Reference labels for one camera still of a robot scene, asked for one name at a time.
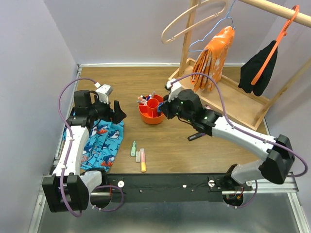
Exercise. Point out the black blue highlighter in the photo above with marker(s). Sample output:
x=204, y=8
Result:
x=159, y=107

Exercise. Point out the grey eraser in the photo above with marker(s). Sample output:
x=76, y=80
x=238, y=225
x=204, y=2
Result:
x=137, y=156

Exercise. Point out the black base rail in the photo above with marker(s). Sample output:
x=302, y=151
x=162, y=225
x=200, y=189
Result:
x=169, y=187

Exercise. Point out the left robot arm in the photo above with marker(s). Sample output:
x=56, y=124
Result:
x=66, y=189

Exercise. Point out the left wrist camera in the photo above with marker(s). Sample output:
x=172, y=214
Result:
x=103, y=92

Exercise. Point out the black purple highlighter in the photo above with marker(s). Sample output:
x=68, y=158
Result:
x=195, y=136

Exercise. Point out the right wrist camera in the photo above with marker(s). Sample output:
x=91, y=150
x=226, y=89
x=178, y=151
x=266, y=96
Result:
x=174, y=87

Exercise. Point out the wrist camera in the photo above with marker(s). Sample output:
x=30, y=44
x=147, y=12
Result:
x=174, y=87
x=103, y=92

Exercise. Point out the orange round desk organizer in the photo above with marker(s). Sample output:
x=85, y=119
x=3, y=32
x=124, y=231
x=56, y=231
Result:
x=149, y=112

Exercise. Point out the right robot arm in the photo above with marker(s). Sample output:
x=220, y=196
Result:
x=274, y=156

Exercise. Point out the orange plastic hanger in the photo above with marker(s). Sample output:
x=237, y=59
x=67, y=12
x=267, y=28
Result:
x=282, y=33

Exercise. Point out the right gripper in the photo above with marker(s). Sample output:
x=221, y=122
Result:
x=166, y=107

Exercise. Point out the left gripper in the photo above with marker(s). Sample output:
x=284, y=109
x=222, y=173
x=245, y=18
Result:
x=116, y=116

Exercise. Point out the blue wire hanger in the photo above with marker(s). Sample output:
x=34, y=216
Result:
x=227, y=17

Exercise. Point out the pink yellow highlighter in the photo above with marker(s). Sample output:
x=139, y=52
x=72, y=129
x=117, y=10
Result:
x=142, y=160

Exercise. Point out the black garment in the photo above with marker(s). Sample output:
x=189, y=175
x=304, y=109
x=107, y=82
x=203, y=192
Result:
x=250, y=69

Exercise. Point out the blue shark print shorts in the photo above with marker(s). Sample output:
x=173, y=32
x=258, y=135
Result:
x=102, y=145

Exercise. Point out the orange folded cloth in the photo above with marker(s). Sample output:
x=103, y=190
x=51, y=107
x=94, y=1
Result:
x=211, y=60

